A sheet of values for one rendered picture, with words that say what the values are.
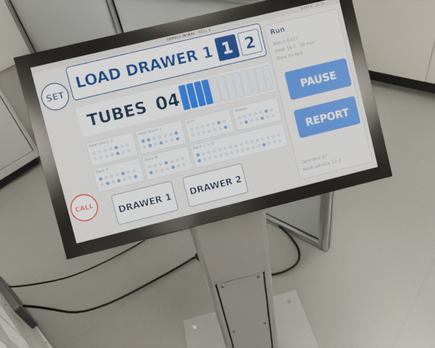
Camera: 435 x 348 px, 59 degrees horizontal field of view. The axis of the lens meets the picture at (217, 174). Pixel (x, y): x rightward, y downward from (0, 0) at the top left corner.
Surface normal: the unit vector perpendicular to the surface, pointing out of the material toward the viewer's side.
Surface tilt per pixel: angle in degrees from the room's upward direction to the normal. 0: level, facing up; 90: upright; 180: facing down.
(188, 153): 50
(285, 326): 5
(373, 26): 90
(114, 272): 0
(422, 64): 90
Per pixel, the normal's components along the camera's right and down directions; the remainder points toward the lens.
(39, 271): -0.15, -0.73
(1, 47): 0.76, 0.35
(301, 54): 0.06, 0.03
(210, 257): 0.20, 0.64
